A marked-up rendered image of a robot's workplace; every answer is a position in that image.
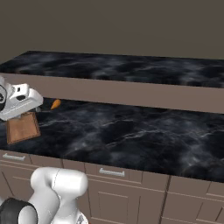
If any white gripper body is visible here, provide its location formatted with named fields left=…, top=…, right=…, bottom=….
left=0, top=88, right=45, bottom=122

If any brown wooden cutting board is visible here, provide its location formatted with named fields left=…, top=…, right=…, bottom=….
left=5, top=111, right=41, bottom=145

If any brown drawer front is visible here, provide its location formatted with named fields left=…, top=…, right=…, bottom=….
left=167, top=175, right=212, bottom=198
left=84, top=162, right=144, bottom=186
left=206, top=181, right=224, bottom=200
left=0, top=150, right=33, bottom=173
left=29, top=153, right=64, bottom=170

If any orange carrot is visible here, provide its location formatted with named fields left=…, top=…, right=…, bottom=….
left=50, top=99, right=62, bottom=111

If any brown cabinet door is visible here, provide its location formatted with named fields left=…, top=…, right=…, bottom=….
left=160, top=192, right=224, bottom=224
left=0, top=166, right=40, bottom=205
left=87, top=178, right=168, bottom=224

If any silver drawer handle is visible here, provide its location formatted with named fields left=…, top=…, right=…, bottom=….
left=2, top=153, right=26, bottom=162
left=98, top=167, right=126, bottom=179

